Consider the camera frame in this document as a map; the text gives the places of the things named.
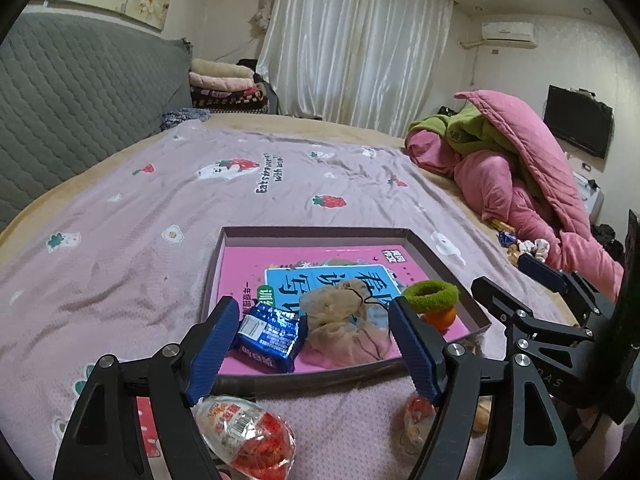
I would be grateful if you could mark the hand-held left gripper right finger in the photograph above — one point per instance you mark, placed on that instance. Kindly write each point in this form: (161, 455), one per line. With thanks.
(415, 350)

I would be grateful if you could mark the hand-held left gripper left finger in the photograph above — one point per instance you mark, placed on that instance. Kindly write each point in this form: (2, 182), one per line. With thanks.
(215, 350)

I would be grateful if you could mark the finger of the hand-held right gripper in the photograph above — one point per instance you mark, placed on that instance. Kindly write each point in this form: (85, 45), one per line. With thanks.
(500, 305)
(542, 272)

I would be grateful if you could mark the small orange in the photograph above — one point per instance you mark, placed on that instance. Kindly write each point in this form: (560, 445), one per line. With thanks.
(442, 320)

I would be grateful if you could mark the blue snack packet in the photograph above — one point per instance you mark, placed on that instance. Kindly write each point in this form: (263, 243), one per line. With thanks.
(270, 335)

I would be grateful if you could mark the toy egg with clear half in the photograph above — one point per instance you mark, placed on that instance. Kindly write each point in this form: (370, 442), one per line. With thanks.
(415, 422)

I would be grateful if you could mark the beige sheer hair net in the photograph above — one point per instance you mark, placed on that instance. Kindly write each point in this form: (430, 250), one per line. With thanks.
(340, 340)

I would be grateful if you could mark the red white toy egg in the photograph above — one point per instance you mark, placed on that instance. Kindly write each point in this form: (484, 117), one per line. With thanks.
(245, 435)

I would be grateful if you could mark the walnut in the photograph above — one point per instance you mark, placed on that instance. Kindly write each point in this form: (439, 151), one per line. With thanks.
(480, 414)

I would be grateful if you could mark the grey cardboard box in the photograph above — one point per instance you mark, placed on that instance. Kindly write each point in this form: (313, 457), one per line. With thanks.
(310, 377)

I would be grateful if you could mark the white floral scrunchie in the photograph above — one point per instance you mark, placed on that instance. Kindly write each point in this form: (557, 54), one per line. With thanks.
(535, 249)

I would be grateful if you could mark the blue candy wrapper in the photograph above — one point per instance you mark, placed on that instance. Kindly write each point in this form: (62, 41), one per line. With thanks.
(509, 237)

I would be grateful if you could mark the pink book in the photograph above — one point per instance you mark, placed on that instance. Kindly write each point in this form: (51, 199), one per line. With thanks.
(250, 270)

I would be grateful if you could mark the white appliance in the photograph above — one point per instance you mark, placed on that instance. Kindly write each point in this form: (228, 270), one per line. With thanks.
(586, 195)

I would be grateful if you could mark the pink quilt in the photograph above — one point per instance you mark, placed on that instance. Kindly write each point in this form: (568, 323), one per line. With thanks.
(500, 185)

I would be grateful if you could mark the strawberry printed blanket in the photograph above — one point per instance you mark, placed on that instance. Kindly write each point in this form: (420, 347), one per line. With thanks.
(150, 210)

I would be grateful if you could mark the black television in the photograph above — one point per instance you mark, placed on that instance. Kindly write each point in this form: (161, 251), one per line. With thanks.
(577, 120)

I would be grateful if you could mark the green blanket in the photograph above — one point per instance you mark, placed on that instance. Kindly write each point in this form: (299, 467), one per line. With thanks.
(440, 130)

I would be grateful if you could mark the blue patterned cloth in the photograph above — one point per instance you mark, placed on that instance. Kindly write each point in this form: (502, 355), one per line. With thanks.
(182, 119)

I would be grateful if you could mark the beige bed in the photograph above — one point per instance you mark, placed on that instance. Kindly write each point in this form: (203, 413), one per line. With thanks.
(325, 127)

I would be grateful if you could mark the white air conditioner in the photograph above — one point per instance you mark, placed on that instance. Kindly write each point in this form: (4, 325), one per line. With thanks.
(507, 35)

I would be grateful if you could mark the dark patterned folded blanket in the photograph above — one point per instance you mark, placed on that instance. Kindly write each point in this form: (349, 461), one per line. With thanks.
(230, 100)

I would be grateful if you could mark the beige folded blanket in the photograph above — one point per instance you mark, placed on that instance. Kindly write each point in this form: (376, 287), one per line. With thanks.
(220, 67)

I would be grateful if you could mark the grey quilted headboard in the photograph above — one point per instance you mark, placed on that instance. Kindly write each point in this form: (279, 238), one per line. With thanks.
(75, 100)

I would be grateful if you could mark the white curtain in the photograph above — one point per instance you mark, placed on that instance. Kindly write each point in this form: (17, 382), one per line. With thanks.
(350, 45)

